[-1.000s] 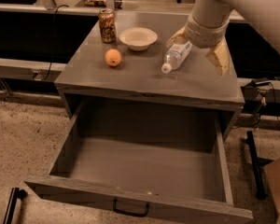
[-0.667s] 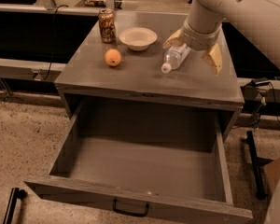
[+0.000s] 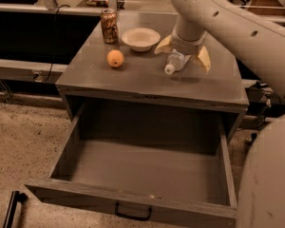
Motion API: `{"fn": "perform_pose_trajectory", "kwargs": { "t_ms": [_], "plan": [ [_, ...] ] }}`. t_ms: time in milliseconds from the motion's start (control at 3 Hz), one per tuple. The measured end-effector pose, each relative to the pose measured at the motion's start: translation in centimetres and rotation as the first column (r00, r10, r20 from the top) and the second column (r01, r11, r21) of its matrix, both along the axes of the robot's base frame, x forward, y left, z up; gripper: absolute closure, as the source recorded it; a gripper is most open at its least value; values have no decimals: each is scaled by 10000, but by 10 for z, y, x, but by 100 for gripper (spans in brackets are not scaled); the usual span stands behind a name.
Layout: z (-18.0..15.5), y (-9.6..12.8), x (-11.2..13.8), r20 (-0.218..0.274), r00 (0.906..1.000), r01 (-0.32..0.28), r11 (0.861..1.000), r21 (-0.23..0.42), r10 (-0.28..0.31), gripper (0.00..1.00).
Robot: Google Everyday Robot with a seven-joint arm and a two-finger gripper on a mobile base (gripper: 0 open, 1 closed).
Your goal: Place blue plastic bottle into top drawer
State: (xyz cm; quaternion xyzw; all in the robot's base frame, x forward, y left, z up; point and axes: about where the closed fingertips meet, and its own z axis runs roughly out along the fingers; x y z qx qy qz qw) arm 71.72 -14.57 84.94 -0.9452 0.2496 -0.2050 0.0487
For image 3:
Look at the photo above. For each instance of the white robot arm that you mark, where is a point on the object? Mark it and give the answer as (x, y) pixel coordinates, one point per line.
(260, 45)

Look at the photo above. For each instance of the clear plastic water bottle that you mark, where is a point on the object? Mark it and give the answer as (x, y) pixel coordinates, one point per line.
(175, 62)

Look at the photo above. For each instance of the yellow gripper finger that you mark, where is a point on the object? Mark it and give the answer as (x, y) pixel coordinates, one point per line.
(164, 46)
(202, 59)

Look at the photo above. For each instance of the black handle lower left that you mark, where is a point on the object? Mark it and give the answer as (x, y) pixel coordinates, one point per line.
(15, 198)

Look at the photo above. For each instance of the white ceramic bowl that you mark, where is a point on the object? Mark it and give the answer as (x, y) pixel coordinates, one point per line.
(141, 39)

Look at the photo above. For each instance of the patterned drink can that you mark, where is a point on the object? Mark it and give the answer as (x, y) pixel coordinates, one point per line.
(109, 26)

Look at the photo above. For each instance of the black drawer handle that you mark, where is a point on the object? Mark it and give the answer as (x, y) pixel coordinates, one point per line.
(137, 214)

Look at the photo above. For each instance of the orange fruit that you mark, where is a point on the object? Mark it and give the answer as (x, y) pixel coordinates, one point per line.
(115, 58)

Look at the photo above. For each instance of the grey cabinet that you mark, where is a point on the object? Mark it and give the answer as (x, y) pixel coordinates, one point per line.
(141, 79)

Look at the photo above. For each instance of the open grey top drawer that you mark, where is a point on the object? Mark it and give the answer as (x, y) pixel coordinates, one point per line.
(173, 159)

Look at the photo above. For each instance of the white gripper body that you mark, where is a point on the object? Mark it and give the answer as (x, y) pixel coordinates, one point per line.
(187, 46)

